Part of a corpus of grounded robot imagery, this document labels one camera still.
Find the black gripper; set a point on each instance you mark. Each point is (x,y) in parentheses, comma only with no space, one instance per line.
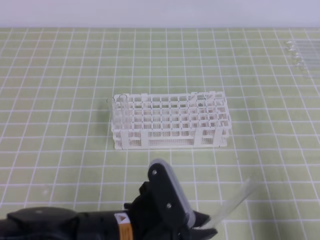
(141,220)

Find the clear glass test tube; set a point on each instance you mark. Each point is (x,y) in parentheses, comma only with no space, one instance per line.
(309,67)
(303,44)
(305,50)
(307,62)
(228,206)
(305,57)

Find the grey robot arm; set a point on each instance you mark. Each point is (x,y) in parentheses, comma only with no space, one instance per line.
(56,223)

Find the white plastic test tube rack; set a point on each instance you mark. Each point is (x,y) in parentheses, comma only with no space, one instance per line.
(161,121)

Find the green checkered tablecloth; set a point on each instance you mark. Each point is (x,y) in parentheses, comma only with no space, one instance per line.
(56,143)

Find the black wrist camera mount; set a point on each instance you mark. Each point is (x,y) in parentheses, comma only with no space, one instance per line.
(170,199)

